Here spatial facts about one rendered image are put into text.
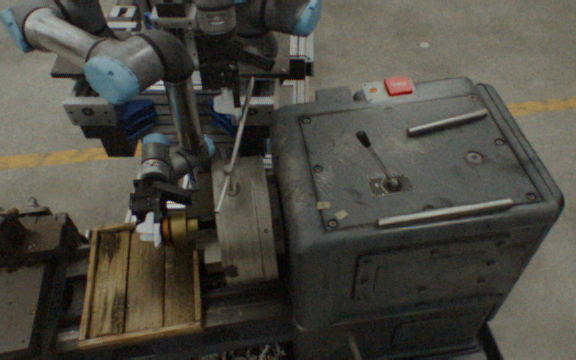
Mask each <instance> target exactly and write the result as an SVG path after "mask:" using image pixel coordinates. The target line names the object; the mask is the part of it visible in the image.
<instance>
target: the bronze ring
mask: <svg viewBox="0 0 576 360"><path fill-rule="evenodd" d="M199 230H202V229H201V222H200V217H199V216H197V217H189V218H186V216H185V211H182V212H175V213H171V216H170V215H167V216H162V217H161V218H160V235H161V239H162V243H163V245H164V246H165V247H166V246H173V244H175V246H176V247H180V246H186V245H187V246H188V242H187V233H188V232H192V231H199ZM188 247H189V246H188Z"/></svg>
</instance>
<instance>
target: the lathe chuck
mask: <svg viewBox="0 0 576 360"><path fill-rule="evenodd" d="M230 161H231V159H228V160H221V161H213V162H212V163H214V164H212V165H211V182H212V194H213V203H214V210H215V207H216V204H217V201H218V198H219V196H220V193H221V189H222V186H223V181H224V178H225V176H224V172H223V166H224V165H225V164H227V163H230ZM218 162H223V163H221V164H216V163H218ZM234 170H235V181H236V184H237V185H238V186H239V187H240V190H239V192H238V193H237V194H235V195H228V194H227V193H226V194H225V197H224V200H223V206H222V209H221V212H220V213H219V214H216V213H215V220H216V227H217V234H218V240H219V247H220V252H221V262H222V267H223V268H226V267H228V265H231V264H233V265H234V266H237V272H238V274H236V276H231V275H226V276H225V280H226V283H227V285H228V286H232V285H245V284H251V283H257V282H263V281H265V280H264V272H263V266H262V258H261V251H260V245H259V237H258V235H259V231H258V224H257V217H256V210H255V203H254V197H253V189H252V183H251V176H250V169H249V162H248V157H242V158H236V162H235V167H234Z"/></svg>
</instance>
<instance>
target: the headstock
mask: <svg viewBox="0 0 576 360"><path fill-rule="evenodd" d="M413 84H414V86H415V88H416V91H417V93H418V96H416V97H408V98H400V99H393V100H385V101H378V102H370V103H368V101H367V99H366V97H365V94H364V91H363V90H362V89H360V90H357V91H356V93H355V94H354V96H353V99H354V101H355V103H347V102H343V101H339V100H337V101H330V102H318V101H315V102H301V103H294V104H289V105H284V106H282V107H280V108H278V109H276V110H275V111H274V112H273V113H272V114H271V115H270V120H269V129H270V147H271V163H272V174H274V175H275V178H276V181H277V182H278V185H279V189H280V194H281V199H282V211H283V218H284V225H285V233H286V248H285V257H284V259H285V265H286V270H287V276H288V282H289V287H290V293H291V298H292V303H293V307H294V308H293V309H294V319H295V321H296V323H297V324H298V325H299V326H300V327H302V328H307V329H315V328H321V327H326V326H330V325H331V324H332V323H333V322H334V321H335V320H336V319H337V318H339V317H341V316H345V315H357V314H363V313H369V312H375V311H381V310H387V309H393V308H400V307H411V306H417V305H423V304H430V303H435V302H442V301H448V300H449V301H454V300H460V299H466V298H472V297H478V296H485V295H498V294H503V293H508V292H510V291H511V290H512V289H513V287H514V285H516V283H517V282H518V280H519V278H520V277H521V275H522V274H523V271H524V269H525V268H526V267H527V265H528V264H529V262H530V260H531V259H532V257H533V256H534V254H535V253H536V252H537V250H538V249H539V247H540V245H541V244H542V242H543V241H544V239H545V238H546V237H547V235H548V234H549V232H550V231H551V229H552V227H553V226H554V224H555V223H556V222H557V220H558V217H559V216H560V214H561V212H562V211H563V208H564V205H565V200H564V196H563V193H562V191H561V189H559V187H558V186H557V184H556V182H555V181H554V179H553V178H552V176H551V174H550V173H549V172H548V171H547V169H546V168H545V166H544V164H543V163H542V161H541V160H540V158H539V156H538V154H537V153H536V151H535V149H534V148H533V146H532V145H531V143H530V142H529V141H528V139H527V138H526V136H525V135H524V133H523V131H522V130H521V128H520V127H519V126H518V124H517V123H516V121H515V120H514V118H513V117H512V115H511V113H510V112H509V110H508V108H507V106H506V105H505V103H504V102H503V100H502V98H501V97H500V96H499V95H498V93H497V92H496V90H495V88H494V87H493V86H492V85H490V84H489V83H487V84H486V83H480V84H477V85H476V86H474V85H473V83H472V81H471V80H470V79H469V78H467V77H466V76H458V77H450V78H443V79H434V80H427V81H419V82H413ZM483 108H484V109H486V111H487V116H486V117H483V118H479V119H476V120H472V121H468V122H464V123H461V124H457V125H454V126H450V127H446V128H442V129H439V130H435V131H431V132H427V133H424V134H421V135H417V136H407V128H408V127H412V126H416V125H420V124H423V123H426V122H431V121H438V120H441V119H445V118H449V117H453V116H457V115H460V114H464V113H468V112H472V111H476V110H480V109H483ZM359 130H364V131H365V132H366V135H367V137H368V138H369V141H370V143H371V147H372V148H373V150H375V152H376V153H377V155H378V156H379V159H380V161H381V162H382V163H383V165H384V166H385V168H386V169H387V171H388V172H389V174H391V176H392V178H396V179H398V180H400V181H401V182H402V184H403V187H402V189H401V190H399V191H392V190H390V189H389V188H388V187H387V186H386V183H387V181H388V178H387V177H386V175H385V174H384V173H383V172H382V170H381V169H380V167H379V166H378V163H377V162H376V161H375V159H374V158H373V156H372V155H371V153H370V152H369V150H367V148H365V147H364V146H363V145H362V143H361V142H360V141H359V140H358V139H357V138H356V136H355V135H356V133H357V132H358V131H359ZM309 193H312V194H313V196H314V197H311V198H308V197H307V196H306V195H307V194H309ZM503 198H510V199H511V200H512V203H513V205H512V207H511V208H507V209H501V210H496V211H490V212H484V213H478V214H467V215H461V216H455V217H450V218H444V219H438V220H432V221H426V222H421V223H415V224H404V225H398V226H393V227H387V228H381V229H379V228H378V227H377V222H376V220H377V218H382V217H388V216H393V215H399V214H406V213H411V212H422V211H428V210H434V209H439V208H445V207H451V206H457V205H463V204H469V203H474V202H480V201H492V200H498V199H503ZM317 202H329V209H317ZM330 207H331V208H330ZM342 209H343V210H344V212H345V211H346V212H345V213H347V214H348V215H347V216H345V217H344V218H342V219H341V220H339V219H338V217H337V216H335V214H336V213H337V212H339V211H341V210H342ZM336 217H337V218H336Z"/></svg>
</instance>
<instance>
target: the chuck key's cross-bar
mask: <svg viewBox="0 0 576 360"><path fill-rule="evenodd" d="M254 83H255V77H250V80H249V84H248V88H247V92H246V100H245V103H244V107H243V112H242V116H241V119H240V123H239V127H238V131H237V135H236V139H235V147H234V151H233V154H232V158H231V161H230V164H232V165H233V166H234V167H235V162H236V158H237V154H238V151H239V147H240V143H241V139H242V135H243V131H244V127H245V123H246V115H247V111H248V107H249V103H250V100H251V95H252V91H253V88H254ZM230 179H231V176H229V175H225V178H224V181H223V186H222V189H221V193H220V196H219V198H218V201H217V204H216V207H215V210H214V212H215V213H216V214H219V213H220V212H221V209H222V206H223V200H224V197H225V194H226V191H227V188H228V185H229V182H230Z"/></svg>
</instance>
